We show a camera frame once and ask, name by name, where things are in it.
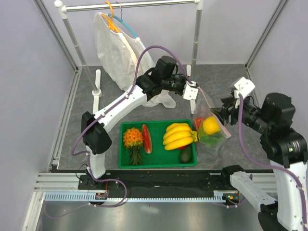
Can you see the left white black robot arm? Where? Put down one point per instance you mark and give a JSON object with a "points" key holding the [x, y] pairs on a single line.
{"points": [[95, 128]]}

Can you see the green plastic lettuce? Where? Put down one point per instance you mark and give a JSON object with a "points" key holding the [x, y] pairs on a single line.
{"points": [[211, 140]]}

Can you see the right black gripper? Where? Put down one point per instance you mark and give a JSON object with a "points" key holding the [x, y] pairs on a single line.
{"points": [[227, 107]]}

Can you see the orange clothes hanger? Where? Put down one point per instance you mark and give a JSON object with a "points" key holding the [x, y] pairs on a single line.
{"points": [[111, 25]]}

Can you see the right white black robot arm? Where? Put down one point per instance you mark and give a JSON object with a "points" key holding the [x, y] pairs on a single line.
{"points": [[287, 151]]}

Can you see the green plastic tray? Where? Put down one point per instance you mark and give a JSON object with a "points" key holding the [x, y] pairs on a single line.
{"points": [[159, 157]]}

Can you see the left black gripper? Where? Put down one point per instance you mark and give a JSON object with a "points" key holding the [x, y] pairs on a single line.
{"points": [[184, 80]]}

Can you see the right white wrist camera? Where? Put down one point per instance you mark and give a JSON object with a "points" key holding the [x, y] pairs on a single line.
{"points": [[241, 86]]}

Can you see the red watermelon slice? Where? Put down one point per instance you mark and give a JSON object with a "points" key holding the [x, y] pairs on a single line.
{"points": [[147, 141]]}

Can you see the yellow banana bunch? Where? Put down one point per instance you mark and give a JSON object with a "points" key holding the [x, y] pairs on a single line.
{"points": [[179, 135]]}

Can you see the white slotted cable duct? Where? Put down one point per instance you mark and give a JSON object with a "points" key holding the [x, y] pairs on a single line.
{"points": [[103, 197]]}

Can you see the white garment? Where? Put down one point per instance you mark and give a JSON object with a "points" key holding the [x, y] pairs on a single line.
{"points": [[119, 54]]}

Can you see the red tomato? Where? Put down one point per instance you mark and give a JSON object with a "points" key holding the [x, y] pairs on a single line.
{"points": [[198, 122]]}

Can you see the orange plastic pineapple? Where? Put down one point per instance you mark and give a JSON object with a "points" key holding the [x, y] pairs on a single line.
{"points": [[133, 141]]}

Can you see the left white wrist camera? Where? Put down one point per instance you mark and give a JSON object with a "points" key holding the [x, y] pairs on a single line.
{"points": [[190, 91]]}

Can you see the teal clothes hanger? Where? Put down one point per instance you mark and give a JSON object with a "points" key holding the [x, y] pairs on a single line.
{"points": [[120, 20]]}

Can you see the dark green avocado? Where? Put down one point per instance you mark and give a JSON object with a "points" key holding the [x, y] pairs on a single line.
{"points": [[186, 155]]}

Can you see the clear dotted zip top bag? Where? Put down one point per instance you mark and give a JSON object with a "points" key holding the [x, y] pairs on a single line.
{"points": [[202, 109]]}

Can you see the yellow lemon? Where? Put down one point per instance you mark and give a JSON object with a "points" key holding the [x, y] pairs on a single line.
{"points": [[211, 126]]}

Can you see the silver white clothes rack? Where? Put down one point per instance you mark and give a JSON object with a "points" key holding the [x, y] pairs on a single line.
{"points": [[96, 83]]}

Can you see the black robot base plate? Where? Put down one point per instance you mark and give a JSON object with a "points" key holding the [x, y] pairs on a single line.
{"points": [[165, 184]]}

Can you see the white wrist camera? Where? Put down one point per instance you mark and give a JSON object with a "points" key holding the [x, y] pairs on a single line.
{"points": [[241, 86], [190, 91]]}

